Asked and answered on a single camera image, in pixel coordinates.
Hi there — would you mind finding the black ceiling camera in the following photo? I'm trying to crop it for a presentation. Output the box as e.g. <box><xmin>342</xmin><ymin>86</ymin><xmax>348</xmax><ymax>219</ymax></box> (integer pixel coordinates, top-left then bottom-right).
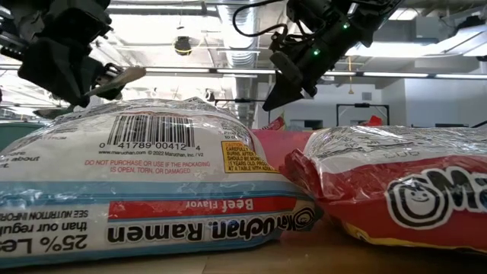
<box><xmin>173</xmin><ymin>35</ymin><xmax>193</xmax><ymax>56</ymax></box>

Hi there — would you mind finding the black metal rig frame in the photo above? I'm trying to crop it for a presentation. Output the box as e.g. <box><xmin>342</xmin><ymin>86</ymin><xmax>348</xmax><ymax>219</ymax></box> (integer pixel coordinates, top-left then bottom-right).
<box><xmin>212</xmin><ymin>97</ymin><xmax>272</xmax><ymax>131</ymax></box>
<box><xmin>336</xmin><ymin>103</ymin><xmax>391</xmax><ymax>128</ymax></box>

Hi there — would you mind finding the orange red ramen packet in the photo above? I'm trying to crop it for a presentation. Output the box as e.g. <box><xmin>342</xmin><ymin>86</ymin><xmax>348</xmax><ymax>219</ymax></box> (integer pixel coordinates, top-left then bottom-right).
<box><xmin>358</xmin><ymin>114</ymin><xmax>384</xmax><ymax>128</ymax></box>

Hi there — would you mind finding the teal plastic tray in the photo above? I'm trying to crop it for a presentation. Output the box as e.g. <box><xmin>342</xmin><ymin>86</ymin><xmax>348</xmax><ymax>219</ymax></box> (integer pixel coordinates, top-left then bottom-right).
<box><xmin>0</xmin><ymin>120</ymin><xmax>49</xmax><ymax>152</ymax></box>

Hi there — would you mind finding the long light strip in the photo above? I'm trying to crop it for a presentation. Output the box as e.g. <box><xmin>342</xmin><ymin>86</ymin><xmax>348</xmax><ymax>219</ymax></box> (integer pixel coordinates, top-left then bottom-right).
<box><xmin>0</xmin><ymin>64</ymin><xmax>487</xmax><ymax>80</ymax></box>

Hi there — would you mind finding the shrimp ramen packet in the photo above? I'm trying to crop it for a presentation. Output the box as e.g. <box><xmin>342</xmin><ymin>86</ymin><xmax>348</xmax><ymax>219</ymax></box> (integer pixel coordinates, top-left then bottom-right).
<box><xmin>261</xmin><ymin>112</ymin><xmax>287</xmax><ymax>132</ymax></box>

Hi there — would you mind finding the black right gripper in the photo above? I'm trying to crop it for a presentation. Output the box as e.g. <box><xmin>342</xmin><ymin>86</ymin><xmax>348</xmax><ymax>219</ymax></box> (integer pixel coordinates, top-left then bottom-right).
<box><xmin>261</xmin><ymin>0</ymin><xmax>368</xmax><ymax>113</ymax></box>

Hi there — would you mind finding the red plastic tray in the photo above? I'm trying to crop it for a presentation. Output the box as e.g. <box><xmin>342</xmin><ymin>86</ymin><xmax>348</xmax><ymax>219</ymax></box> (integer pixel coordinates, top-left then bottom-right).
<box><xmin>250</xmin><ymin>128</ymin><xmax>314</xmax><ymax>172</ymax></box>

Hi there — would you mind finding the silver ventilation duct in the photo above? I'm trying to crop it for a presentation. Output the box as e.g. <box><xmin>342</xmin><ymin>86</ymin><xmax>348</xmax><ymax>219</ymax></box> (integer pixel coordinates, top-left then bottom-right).
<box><xmin>217</xmin><ymin>0</ymin><xmax>260</xmax><ymax>129</ymax></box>

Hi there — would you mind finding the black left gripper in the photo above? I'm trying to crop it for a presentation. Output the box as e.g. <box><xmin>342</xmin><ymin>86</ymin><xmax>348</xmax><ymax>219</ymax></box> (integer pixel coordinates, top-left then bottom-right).
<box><xmin>17</xmin><ymin>36</ymin><xmax>127</xmax><ymax>109</ymax></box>

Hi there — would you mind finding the blue white ramen packet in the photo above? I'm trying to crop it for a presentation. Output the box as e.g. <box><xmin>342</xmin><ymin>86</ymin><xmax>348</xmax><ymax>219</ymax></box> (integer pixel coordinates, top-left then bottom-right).
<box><xmin>0</xmin><ymin>97</ymin><xmax>321</xmax><ymax>269</ymax></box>

